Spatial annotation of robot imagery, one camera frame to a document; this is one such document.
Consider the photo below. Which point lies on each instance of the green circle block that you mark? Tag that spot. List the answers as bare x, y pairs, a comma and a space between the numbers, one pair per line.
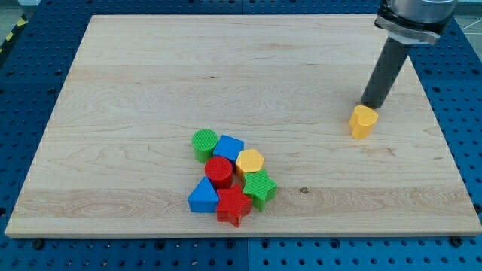
204, 142

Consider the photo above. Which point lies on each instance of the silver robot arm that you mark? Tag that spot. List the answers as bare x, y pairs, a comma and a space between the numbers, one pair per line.
408, 23

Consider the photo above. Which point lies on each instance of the red circle block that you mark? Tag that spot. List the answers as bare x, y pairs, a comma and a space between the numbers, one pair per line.
219, 171

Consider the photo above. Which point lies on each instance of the green star block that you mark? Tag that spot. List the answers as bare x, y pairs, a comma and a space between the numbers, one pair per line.
260, 188

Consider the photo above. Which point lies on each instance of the red star block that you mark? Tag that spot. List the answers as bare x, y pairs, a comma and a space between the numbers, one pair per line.
233, 205

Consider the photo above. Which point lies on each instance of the yellow hexagon block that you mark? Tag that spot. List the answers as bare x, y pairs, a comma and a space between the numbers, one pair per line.
248, 161

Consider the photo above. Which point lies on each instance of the blue triangle block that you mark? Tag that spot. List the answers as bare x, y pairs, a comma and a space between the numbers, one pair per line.
204, 197

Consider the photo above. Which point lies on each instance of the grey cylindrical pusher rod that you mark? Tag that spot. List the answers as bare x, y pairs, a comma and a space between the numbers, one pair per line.
386, 70

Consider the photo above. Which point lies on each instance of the wooden board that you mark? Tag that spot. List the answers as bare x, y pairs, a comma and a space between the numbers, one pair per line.
116, 159

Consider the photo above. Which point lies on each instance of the yellow heart block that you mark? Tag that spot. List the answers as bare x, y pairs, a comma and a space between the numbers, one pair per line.
362, 121

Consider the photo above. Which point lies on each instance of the blue square block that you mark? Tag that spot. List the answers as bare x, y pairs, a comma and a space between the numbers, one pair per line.
229, 148

